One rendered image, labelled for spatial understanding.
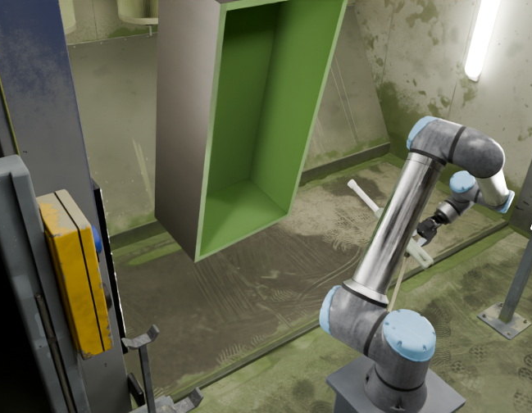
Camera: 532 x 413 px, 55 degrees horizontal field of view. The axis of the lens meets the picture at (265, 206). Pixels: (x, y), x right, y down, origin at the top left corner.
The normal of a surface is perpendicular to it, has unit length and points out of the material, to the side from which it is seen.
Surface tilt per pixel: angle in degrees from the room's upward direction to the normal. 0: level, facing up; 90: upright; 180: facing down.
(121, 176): 57
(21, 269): 90
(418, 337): 5
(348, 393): 0
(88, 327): 90
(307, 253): 0
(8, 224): 90
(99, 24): 90
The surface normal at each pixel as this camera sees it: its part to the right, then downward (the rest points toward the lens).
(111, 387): 0.58, 0.47
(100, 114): 0.50, -0.06
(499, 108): -0.82, 0.29
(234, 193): 0.16, -0.72
